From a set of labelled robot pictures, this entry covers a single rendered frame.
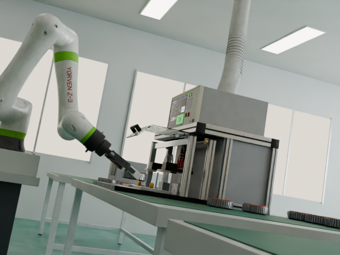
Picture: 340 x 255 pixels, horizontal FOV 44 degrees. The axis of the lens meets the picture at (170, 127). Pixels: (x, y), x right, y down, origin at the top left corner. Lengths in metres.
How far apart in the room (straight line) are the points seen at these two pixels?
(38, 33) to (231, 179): 1.08
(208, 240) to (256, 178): 1.53
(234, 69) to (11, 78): 2.15
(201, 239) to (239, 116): 1.61
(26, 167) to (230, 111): 1.01
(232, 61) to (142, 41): 3.74
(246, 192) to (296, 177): 6.17
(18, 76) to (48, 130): 4.83
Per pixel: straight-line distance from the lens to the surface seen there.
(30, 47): 1.93
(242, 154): 2.05
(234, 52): 3.73
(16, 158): 1.99
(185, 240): 0.64
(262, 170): 2.10
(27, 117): 2.11
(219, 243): 0.54
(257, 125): 2.21
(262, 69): 8.05
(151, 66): 7.19
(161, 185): 2.35
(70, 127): 1.82
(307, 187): 8.36
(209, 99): 2.10
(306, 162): 8.35
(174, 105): 2.42
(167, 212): 1.09
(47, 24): 1.92
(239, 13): 3.94
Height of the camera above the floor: 0.80
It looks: 8 degrees up
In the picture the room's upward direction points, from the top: 9 degrees clockwise
